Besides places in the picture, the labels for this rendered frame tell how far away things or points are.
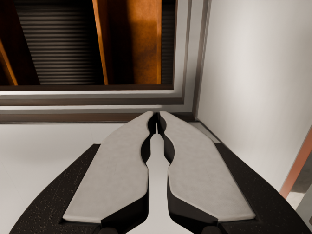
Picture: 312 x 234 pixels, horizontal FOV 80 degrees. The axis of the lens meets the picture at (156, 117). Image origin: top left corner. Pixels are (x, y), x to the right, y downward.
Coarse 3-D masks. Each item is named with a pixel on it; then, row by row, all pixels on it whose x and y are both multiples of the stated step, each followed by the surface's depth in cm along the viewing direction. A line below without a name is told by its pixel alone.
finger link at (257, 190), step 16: (224, 160) 8; (240, 160) 8; (240, 176) 7; (256, 176) 7; (256, 192) 7; (272, 192) 7; (256, 208) 6; (272, 208) 6; (288, 208) 6; (224, 224) 6; (240, 224) 6; (256, 224) 6; (272, 224) 6; (288, 224) 6; (304, 224) 6
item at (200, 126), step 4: (200, 124) 14; (200, 128) 14; (204, 128) 14; (204, 132) 15; (208, 132) 15; (208, 136) 15; (212, 136) 15; (216, 140) 15; (184, 232) 21; (188, 232) 21
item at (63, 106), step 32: (192, 0) 11; (192, 32) 12; (192, 64) 13; (0, 96) 16; (32, 96) 16; (64, 96) 16; (96, 96) 16; (128, 96) 16; (160, 96) 16; (192, 96) 15
